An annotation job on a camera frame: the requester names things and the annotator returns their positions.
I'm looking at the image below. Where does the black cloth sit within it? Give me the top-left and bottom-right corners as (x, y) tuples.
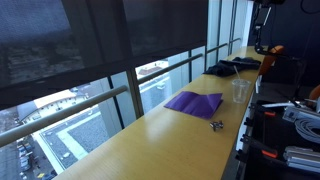
(203, 56), (262, 78)

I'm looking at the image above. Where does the aluminium extrusion bar with bracket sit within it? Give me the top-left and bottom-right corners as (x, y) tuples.
(262, 101), (320, 123)

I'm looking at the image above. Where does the purple cloth napkin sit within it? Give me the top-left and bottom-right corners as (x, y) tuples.
(164, 91), (224, 120)

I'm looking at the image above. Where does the black perforated board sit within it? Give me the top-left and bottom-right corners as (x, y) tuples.
(238, 99), (320, 180)

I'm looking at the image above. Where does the black camera stand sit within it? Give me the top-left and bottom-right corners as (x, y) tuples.
(252, 0), (278, 56)

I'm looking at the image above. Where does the orange black bar clamp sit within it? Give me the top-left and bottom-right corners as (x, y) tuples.
(240, 134), (279, 160)
(250, 105), (278, 118)

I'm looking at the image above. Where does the dark window roller shade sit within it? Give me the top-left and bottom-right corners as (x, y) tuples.
(0, 0), (210, 111)

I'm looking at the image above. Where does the small metal binder clip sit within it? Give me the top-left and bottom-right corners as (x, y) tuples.
(209, 120), (225, 132)

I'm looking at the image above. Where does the grey metal handrail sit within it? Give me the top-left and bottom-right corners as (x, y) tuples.
(0, 85), (129, 148)
(137, 53), (204, 85)

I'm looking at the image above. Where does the orange chair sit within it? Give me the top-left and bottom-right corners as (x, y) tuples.
(307, 84), (320, 108)
(258, 45), (287, 76)

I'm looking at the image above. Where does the clear plastic cup with lid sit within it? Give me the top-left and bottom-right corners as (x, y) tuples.
(231, 78), (252, 104)

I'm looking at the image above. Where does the grey cable coil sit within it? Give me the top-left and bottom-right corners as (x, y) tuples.
(294, 118), (320, 145)

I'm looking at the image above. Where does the clear drinking straw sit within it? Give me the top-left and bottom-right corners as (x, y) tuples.
(233, 65), (242, 81)

